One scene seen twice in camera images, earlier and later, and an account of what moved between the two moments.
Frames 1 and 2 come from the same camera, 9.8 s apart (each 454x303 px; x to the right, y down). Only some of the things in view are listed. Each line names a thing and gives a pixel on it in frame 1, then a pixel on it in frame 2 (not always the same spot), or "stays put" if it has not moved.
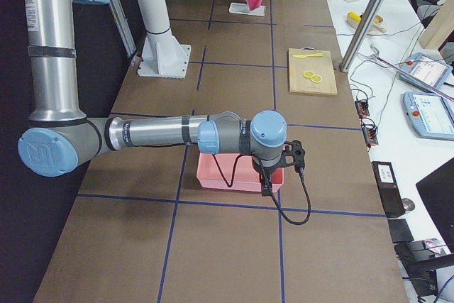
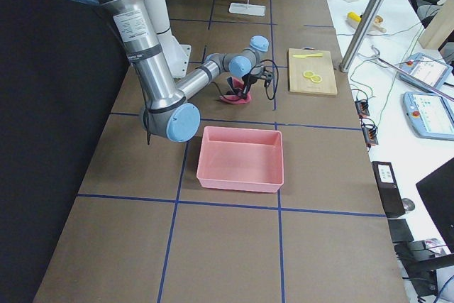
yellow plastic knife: (308, 55) stays put
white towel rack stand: (237, 4) stays put
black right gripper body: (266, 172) → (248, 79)
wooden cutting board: (311, 72) stays put
